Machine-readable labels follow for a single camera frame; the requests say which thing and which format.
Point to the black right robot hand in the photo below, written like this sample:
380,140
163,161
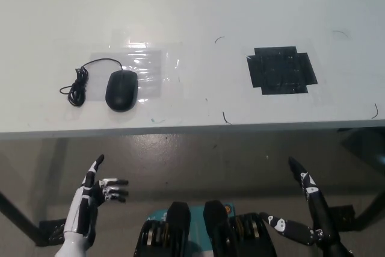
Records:
322,209

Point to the black leg foot plate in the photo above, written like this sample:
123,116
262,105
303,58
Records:
343,213
52,231

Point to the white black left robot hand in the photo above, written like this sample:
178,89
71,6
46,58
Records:
78,209

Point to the black tape patch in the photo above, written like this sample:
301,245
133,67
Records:
281,70

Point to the clear plastic sheet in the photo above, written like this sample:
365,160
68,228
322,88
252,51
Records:
150,67

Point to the black computer mouse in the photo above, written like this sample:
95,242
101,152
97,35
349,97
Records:
121,91

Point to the black table leg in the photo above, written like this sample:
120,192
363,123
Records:
371,212
21,218

